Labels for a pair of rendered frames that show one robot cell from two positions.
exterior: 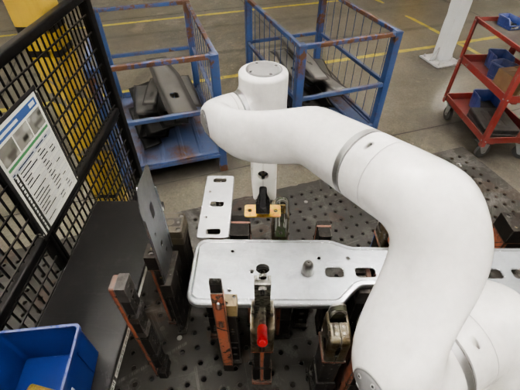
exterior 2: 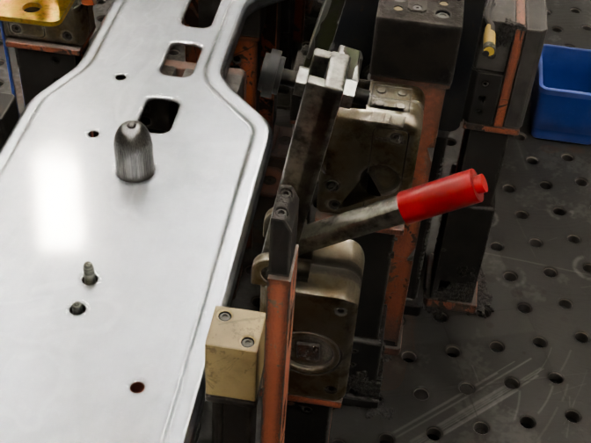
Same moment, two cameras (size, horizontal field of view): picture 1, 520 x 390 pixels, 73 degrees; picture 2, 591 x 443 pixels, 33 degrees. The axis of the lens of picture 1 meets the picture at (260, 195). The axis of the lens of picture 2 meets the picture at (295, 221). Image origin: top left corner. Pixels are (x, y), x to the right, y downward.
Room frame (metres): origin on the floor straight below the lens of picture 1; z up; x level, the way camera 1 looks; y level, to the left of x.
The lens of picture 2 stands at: (0.37, 0.48, 1.55)
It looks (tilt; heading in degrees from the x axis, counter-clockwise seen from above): 44 degrees down; 275
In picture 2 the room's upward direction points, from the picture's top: 4 degrees clockwise
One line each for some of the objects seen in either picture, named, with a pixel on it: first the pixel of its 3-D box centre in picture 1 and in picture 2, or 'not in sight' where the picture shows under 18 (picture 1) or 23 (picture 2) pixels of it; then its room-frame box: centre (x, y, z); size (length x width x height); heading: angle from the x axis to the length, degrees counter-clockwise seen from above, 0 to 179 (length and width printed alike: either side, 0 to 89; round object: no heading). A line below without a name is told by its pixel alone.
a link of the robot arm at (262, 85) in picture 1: (261, 104); not in sight; (0.56, 0.00, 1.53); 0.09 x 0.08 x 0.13; 119
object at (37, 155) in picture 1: (36, 165); not in sight; (0.67, 0.54, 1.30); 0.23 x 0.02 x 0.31; 179
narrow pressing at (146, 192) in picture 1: (157, 228); not in sight; (0.58, 0.26, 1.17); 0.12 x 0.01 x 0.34; 179
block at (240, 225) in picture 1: (241, 251); not in sight; (0.75, 0.07, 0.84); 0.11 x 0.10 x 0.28; 179
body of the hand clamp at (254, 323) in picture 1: (261, 348); (301, 412); (0.40, -0.01, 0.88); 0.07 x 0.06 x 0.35; 179
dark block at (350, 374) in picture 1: (356, 364); (391, 193); (0.35, -0.25, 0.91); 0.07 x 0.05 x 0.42; 179
